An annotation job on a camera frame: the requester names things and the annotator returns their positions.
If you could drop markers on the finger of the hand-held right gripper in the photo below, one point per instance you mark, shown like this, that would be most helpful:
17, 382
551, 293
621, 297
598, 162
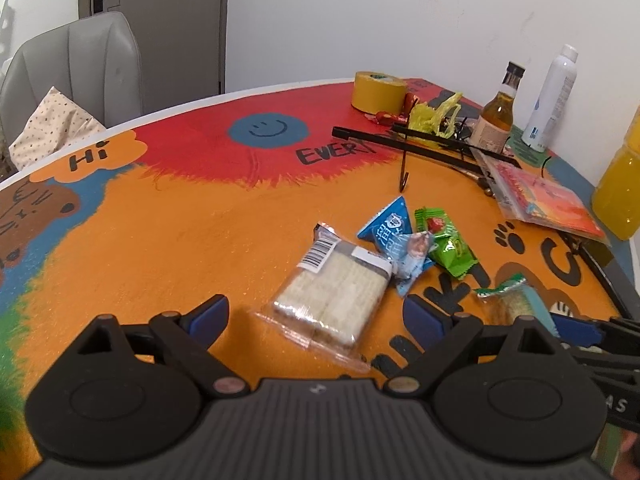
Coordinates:
610, 365
575, 328

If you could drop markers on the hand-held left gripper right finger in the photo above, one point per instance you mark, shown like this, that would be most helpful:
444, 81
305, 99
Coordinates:
422, 317

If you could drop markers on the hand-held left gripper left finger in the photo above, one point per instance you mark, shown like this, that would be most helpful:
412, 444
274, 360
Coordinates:
210, 312

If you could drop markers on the teal snack packet green ends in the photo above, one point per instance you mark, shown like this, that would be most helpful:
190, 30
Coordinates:
510, 305

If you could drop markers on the cracker packet with dark label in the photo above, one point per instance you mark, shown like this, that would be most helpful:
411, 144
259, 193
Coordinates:
330, 295

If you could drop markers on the light blue candy wrapper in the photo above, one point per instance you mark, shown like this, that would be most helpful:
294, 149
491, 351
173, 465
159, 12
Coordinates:
412, 260

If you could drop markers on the green candy packet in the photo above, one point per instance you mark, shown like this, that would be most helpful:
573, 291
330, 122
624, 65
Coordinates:
452, 250

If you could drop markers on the blue triangular snack packet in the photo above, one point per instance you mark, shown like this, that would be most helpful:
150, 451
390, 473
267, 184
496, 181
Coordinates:
387, 225

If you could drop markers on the clear zip bag red packets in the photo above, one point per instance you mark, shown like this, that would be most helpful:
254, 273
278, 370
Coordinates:
545, 200

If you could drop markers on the orange juice bottle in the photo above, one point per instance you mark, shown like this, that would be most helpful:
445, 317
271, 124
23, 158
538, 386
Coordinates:
620, 190

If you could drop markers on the black hanger bar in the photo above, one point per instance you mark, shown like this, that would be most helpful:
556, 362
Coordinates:
500, 156

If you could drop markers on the black folded stand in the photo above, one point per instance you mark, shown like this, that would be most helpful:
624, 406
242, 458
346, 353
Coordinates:
370, 137

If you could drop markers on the yellow plastic bag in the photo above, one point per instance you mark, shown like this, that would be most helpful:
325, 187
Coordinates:
430, 117

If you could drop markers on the red candy wrapper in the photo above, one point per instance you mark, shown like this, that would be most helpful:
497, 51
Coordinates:
385, 117
410, 102

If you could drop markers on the brown glass bottle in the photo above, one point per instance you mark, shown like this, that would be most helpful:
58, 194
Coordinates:
492, 125

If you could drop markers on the yellow tape roll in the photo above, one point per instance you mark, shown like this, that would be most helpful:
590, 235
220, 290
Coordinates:
375, 92

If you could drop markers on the white spray bottle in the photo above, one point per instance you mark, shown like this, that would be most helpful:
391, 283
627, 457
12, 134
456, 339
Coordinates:
550, 95

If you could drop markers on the beige dotted cushion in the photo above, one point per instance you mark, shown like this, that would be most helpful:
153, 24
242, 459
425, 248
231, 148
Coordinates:
50, 130

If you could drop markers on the grey chair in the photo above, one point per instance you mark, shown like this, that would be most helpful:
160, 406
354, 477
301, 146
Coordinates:
85, 65

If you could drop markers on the grey door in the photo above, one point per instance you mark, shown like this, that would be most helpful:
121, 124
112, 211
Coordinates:
165, 20

